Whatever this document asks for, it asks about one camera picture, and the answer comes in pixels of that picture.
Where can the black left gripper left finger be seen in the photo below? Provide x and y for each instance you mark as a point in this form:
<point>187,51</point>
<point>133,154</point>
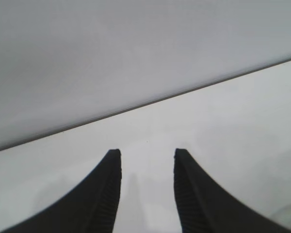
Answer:
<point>92,201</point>

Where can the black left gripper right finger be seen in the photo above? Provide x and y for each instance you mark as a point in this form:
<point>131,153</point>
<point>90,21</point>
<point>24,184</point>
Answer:
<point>203,206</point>

